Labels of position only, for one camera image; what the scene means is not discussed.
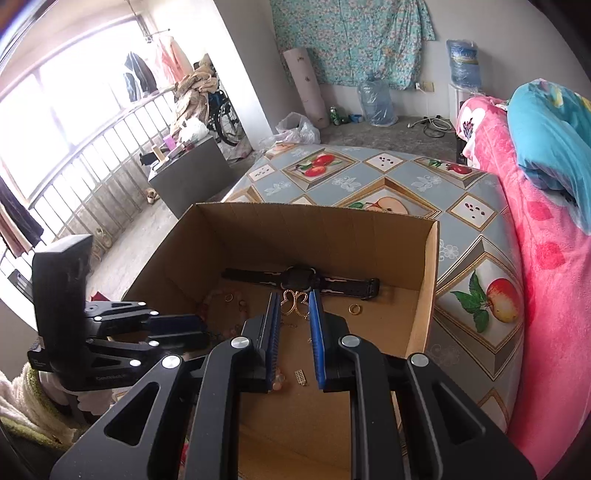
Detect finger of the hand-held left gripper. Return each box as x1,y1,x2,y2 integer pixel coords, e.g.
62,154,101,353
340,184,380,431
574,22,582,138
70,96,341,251
83,300,208,341
88,335,219,368

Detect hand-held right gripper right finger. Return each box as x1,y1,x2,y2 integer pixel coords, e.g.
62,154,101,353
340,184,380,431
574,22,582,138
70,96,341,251
308,290,539,480

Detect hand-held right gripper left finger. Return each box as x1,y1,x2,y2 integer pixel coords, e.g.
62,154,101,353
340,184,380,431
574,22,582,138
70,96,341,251
50,292,281,480

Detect pink orange bead bracelet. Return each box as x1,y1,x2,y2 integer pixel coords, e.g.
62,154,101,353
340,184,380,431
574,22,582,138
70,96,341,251
196,288,259,337

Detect gold butterfly pendant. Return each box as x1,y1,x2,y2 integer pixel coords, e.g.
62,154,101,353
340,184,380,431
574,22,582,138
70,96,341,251
281,289,311,319

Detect digital wrist watch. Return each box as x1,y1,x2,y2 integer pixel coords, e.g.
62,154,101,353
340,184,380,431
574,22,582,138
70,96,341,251
222,265,380,301

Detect brown cardboard box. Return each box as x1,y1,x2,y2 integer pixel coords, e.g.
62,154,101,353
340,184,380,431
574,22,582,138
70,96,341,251
122,202,441,480

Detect dark hanging cloth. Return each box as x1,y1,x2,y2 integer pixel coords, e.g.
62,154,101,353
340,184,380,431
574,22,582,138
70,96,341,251
0,178,45,257

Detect metal balcony railing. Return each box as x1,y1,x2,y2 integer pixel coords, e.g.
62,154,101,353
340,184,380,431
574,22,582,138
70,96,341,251
0,85,185,278

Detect grey cabinet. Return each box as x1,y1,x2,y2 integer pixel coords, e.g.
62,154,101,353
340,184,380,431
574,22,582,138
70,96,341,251
148,136,232,220

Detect wheelchair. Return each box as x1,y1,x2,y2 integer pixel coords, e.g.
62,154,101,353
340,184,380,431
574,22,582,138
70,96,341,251
203,62,243,146

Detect white plastic bag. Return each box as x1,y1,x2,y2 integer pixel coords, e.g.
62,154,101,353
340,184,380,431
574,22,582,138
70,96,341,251
276,112,321,146

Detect pile of beige clothes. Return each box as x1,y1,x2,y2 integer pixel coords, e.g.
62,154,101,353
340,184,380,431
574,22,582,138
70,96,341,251
173,54,215,134

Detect dark hanging jacket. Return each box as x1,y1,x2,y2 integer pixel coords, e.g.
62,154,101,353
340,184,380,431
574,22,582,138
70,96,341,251
122,51,158,102

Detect pink floral blanket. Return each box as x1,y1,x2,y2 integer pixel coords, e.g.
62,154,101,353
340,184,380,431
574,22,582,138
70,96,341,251
456,95,591,480

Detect empty clear water bottle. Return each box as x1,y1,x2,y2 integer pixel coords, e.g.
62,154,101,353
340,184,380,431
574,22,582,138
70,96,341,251
358,71,399,127

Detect rolled pink mat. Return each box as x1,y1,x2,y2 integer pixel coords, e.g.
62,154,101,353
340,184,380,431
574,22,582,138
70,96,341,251
283,47,331,130

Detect pink hanging garment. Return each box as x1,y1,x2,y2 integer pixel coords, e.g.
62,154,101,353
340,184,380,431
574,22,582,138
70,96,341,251
154,34,192,88

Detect white water dispenser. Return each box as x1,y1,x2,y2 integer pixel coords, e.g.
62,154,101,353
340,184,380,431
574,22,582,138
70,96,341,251
449,84,485,123

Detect turquoise printed quilt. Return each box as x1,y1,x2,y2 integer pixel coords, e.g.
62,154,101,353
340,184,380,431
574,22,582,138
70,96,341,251
507,78,591,227

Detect blue labelled water bottle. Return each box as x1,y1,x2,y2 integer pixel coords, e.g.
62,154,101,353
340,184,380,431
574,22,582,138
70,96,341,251
445,39,481,90

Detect white cables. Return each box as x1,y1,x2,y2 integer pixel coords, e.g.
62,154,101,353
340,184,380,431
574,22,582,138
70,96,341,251
409,115,455,139

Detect metal clothes rail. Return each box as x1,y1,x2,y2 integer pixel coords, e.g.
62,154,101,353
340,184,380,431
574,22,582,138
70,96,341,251
124,0,171,42

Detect teal floral wall cloth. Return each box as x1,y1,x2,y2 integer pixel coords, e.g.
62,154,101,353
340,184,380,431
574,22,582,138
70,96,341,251
269,0,437,90

